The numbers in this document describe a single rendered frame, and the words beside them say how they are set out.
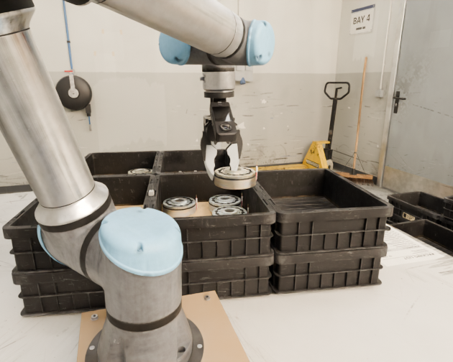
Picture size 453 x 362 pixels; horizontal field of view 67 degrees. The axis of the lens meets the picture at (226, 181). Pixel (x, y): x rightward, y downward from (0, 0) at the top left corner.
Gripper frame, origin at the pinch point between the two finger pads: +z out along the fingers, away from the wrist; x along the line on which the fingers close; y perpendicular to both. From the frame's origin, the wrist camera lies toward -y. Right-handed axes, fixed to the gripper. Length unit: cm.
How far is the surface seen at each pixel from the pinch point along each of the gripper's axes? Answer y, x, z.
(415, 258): 3, -60, 32
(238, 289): -8.8, -2.1, 27.2
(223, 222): -9.4, 1.3, 8.2
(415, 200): 120, -153, 66
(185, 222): -9.3, 9.8, 7.5
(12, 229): -8.8, 45.7, 6.0
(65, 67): 331, 123, -29
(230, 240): -8.4, -0.4, 13.7
